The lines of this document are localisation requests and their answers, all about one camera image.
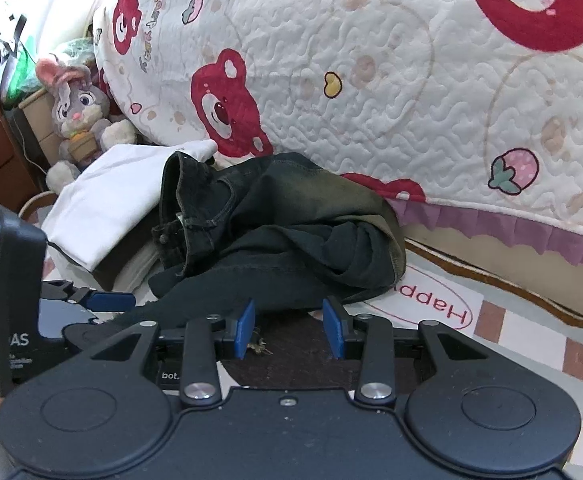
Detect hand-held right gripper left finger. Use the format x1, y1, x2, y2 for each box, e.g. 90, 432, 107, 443
90, 299, 257, 409

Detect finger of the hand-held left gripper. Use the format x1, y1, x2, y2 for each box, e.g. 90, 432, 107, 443
44, 280, 136, 313

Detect white folded cloth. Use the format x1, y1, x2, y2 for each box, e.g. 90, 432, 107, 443
42, 140, 219, 272

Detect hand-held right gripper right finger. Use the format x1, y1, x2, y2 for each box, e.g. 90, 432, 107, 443
322, 296, 492, 405

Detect beige box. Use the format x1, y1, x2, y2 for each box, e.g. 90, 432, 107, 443
18, 87, 65, 167

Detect grey bunny plush toy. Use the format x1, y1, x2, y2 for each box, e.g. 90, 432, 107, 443
36, 57, 137, 192

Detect white cable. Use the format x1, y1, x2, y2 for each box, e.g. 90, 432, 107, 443
18, 190, 58, 222

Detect green plastic bag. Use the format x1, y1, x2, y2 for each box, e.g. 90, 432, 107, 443
0, 50, 38, 107

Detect dark denim jeans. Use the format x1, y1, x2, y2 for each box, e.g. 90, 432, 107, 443
146, 151, 408, 322

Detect beige mattress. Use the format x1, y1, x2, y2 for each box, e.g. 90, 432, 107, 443
400, 220, 583, 333

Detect cream folded cloth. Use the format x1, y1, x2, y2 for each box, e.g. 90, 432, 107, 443
116, 247, 165, 293

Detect white quilt with red bears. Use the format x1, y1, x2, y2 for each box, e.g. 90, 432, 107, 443
92, 0, 583, 279

